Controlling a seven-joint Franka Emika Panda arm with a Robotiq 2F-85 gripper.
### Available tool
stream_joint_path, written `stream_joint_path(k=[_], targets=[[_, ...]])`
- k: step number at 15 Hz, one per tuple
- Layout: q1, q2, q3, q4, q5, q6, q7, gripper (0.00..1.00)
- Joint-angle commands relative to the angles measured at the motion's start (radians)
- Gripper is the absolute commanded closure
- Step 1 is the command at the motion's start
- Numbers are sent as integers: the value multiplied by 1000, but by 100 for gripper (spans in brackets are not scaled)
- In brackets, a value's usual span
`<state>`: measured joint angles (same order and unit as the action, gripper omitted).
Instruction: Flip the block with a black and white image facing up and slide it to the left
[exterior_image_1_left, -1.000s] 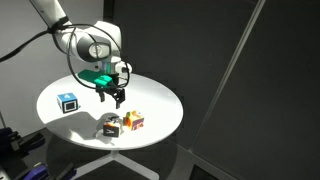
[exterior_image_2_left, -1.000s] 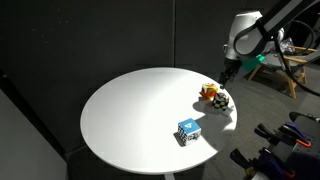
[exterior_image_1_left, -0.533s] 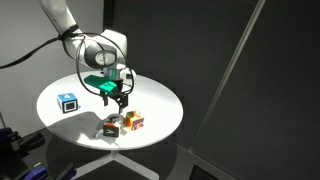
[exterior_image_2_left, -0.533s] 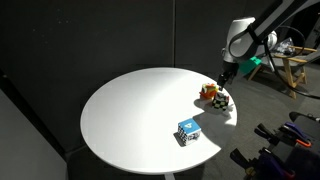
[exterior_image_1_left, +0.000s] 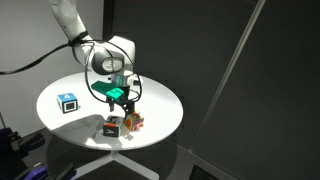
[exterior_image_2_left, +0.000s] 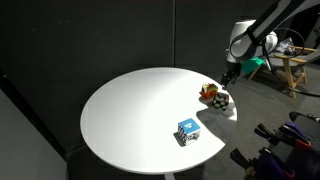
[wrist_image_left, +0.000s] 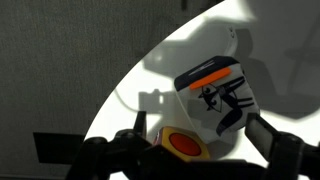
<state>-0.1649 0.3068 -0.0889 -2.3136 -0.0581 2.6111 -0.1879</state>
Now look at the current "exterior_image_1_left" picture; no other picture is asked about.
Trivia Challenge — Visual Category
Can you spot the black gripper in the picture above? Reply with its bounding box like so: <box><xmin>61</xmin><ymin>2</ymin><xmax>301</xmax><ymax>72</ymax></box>
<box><xmin>105</xmin><ymin>74</ymin><xmax>141</xmax><ymax>119</ymax></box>

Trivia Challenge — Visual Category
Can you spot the black white letter A block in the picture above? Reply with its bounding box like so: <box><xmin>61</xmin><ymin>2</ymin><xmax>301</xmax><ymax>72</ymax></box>
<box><xmin>102</xmin><ymin>115</ymin><xmax>124</xmax><ymax>138</ymax></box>

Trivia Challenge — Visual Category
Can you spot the orange colourful picture block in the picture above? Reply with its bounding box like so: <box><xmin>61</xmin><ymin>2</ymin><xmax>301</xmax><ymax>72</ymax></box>
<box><xmin>122</xmin><ymin>111</ymin><xmax>145</xmax><ymax>133</ymax></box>

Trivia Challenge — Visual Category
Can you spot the blue block with white square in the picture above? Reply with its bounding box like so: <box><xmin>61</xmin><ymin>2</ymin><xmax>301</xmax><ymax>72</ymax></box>
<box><xmin>56</xmin><ymin>92</ymin><xmax>80</xmax><ymax>115</ymax></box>

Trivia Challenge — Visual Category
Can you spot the white table base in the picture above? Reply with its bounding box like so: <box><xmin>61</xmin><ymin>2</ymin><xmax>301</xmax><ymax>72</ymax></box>
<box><xmin>71</xmin><ymin>150</ymin><xmax>160</xmax><ymax>180</ymax></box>

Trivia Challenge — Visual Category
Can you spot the purple black clamp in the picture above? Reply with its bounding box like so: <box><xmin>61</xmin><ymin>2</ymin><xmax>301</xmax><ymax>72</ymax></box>
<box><xmin>13</xmin><ymin>132</ymin><xmax>47</xmax><ymax>155</ymax></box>
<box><xmin>19</xmin><ymin>162</ymin><xmax>50</xmax><ymax>180</ymax></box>
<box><xmin>0</xmin><ymin>127</ymin><xmax>21</xmax><ymax>153</ymax></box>

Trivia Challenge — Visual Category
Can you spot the dark partition panel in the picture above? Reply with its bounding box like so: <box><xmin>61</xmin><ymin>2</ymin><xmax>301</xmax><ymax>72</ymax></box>
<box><xmin>109</xmin><ymin>0</ymin><xmax>259</xmax><ymax>150</ymax></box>
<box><xmin>192</xmin><ymin>0</ymin><xmax>320</xmax><ymax>180</ymax></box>

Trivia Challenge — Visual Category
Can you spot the grey metal partition strip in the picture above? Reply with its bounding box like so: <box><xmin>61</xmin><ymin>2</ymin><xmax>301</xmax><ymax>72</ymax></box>
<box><xmin>188</xmin><ymin>0</ymin><xmax>268</xmax><ymax>153</ymax></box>

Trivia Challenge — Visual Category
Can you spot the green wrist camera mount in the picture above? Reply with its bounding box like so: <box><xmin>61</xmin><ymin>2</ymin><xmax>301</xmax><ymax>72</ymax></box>
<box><xmin>90</xmin><ymin>79</ymin><xmax>129</xmax><ymax>101</ymax></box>

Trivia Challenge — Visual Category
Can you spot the black vertical post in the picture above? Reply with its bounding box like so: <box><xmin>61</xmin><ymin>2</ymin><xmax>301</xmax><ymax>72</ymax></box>
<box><xmin>101</xmin><ymin>0</ymin><xmax>116</xmax><ymax>43</ymax></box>

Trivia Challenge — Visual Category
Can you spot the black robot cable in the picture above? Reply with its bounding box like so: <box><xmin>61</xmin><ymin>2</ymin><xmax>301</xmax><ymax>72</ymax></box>
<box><xmin>0</xmin><ymin>31</ymin><xmax>144</xmax><ymax>104</ymax></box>

